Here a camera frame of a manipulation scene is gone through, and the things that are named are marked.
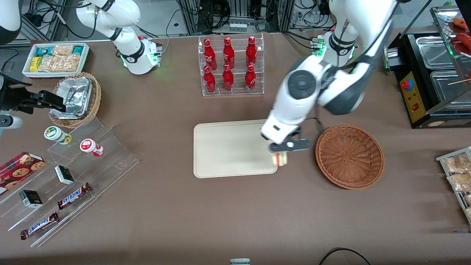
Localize red sausages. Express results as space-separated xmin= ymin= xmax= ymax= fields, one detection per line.
xmin=452 ymin=16 xmax=471 ymax=54

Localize red cola bottle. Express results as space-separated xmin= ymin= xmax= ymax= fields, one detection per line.
xmin=245 ymin=36 xmax=258 ymax=68
xmin=222 ymin=64 xmax=234 ymax=92
xmin=203 ymin=38 xmax=218 ymax=71
xmin=223 ymin=37 xmax=236 ymax=70
xmin=203 ymin=66 xmax=217 ymax=93
xmin=244 ymin=64 xmax=257 ymax=92

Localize red lidded yogurt cup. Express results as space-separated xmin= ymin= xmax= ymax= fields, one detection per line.
xmin=79 ymin=138 xmax=105 ymax=158

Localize black cable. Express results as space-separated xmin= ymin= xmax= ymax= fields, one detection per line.
xmin=318 ymin=247 xmax=373 ymax=265

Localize brown round wicker basket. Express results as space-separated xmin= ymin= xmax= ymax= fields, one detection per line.
xmin=315 ymin=124 xmax=385 ymax=190

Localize clear acrylic bottle rack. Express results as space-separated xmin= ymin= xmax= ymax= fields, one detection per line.
xmin=198 ymin=33 xmax=265 ymax=97

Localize small black box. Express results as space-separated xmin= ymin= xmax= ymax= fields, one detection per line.
xmin=54 ymin=165 xmax=75 ymax=185
xmin=19 ymin=190 xmax=44 ymax=209

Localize clear acrylic stepped display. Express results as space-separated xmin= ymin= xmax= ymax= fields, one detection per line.
xmin=0 ymin=117 xmax=140 ymax=248

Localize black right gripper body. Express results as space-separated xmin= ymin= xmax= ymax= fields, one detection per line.
xmin=0 ymin=73 xmax=34 ymax=112

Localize black food warmer machine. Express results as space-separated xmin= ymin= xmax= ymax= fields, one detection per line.
xmin=382 ymin=6 xmax=471 ymax=129

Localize silver foil container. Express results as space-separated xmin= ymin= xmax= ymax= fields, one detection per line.
xmin=51 ymin=77 xmax=93 ymax=120

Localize red cookie box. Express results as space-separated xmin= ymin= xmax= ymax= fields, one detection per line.
xmin=0 ymin=151 xmax=46 ymax=196

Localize clear cracker bag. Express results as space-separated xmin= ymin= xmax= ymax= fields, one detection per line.
xmin=52 ymin=45 xmax=75 ymax=57
xmin=38 ymin=54 xmax=81 ymax=73

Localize brown snickers bar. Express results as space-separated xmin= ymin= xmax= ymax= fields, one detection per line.
xmin=57 ymin=183 xmax=93 ymax=211
xmin=20 ymin=211 xmax=60 ymax=240

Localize tan wicker basket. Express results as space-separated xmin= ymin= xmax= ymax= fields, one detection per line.
xmin=49 ymin=72 xmax=102 ymax=129

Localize steel warmer pan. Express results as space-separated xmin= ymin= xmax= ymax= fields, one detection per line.
xmin=429 ymin=70 xmax=471 ymax=103
xmin=415 ymin=36 xmax=456 ymax=70

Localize green lidded yogurt cup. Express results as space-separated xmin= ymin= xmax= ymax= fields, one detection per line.
xmin=44 ymin=126 xmax=72 ymax=145

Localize cream plastic tray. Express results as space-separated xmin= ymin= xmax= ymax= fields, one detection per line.
xmin=193 ymin=119 xmax=278 ymax=179

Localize white rectangular snack bin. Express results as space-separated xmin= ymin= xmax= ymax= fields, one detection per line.
xmin=22 ymin=43 xmax=90 ymax=79

